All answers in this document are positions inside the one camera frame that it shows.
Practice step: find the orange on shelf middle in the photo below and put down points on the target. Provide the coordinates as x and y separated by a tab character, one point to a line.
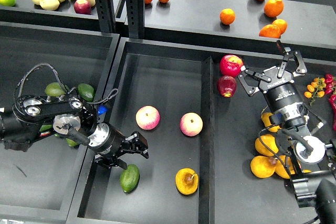
227	16

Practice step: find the black left tray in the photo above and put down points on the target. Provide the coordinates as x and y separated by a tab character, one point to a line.
39	184

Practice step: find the black shelf post right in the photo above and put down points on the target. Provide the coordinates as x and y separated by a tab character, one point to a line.
136	19

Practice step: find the green avocado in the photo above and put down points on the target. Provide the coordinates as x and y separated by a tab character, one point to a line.
55	90
86	91
129	178

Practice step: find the black tray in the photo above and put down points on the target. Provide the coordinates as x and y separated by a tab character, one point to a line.
179	79
39	184

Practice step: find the bright red apple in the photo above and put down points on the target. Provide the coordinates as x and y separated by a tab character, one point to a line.
230	65

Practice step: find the yellow pear upper pile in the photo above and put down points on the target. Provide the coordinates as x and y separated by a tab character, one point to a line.
269	141

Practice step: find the orange cherry tomato bunch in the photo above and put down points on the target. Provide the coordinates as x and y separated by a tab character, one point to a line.
315	90

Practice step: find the orange on shelf right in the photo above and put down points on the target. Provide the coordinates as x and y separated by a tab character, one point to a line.
281	24

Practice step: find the green avocado top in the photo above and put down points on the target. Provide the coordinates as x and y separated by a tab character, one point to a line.
55	90

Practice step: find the orange on shelf front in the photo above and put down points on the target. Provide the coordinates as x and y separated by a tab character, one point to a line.
271	31

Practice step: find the black shelf post left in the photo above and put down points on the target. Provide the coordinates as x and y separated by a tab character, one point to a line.
106	16

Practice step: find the pink apple left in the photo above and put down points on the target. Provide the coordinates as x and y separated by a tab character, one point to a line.
147	117

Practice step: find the large orange on shelf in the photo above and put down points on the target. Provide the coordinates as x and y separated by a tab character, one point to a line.
273	8

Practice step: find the red apple on shelf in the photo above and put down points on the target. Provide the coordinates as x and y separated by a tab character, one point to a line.
82	7

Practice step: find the pink apple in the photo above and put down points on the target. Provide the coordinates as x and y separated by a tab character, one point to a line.
147	117
191	124

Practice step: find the black shelf post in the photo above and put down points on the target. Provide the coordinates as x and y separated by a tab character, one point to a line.
136	19
106	16

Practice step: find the pink apple right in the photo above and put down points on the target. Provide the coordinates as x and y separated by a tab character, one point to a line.
191	124

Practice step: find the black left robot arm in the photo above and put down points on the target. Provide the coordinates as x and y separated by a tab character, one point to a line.
66	112

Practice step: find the green avocado by tray wall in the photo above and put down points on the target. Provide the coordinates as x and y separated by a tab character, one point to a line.
86	91

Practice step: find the black centre tray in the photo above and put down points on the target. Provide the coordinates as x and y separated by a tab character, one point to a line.
179	79

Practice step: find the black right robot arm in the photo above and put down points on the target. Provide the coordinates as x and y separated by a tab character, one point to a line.
308	161

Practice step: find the red chili peppers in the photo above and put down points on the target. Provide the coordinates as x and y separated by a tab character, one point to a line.
330	89

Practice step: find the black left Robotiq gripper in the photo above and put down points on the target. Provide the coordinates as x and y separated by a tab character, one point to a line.
109	144

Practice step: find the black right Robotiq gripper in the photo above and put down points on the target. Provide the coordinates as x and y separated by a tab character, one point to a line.
278	88

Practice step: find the dark red apple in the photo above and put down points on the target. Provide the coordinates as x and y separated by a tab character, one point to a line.
226	86

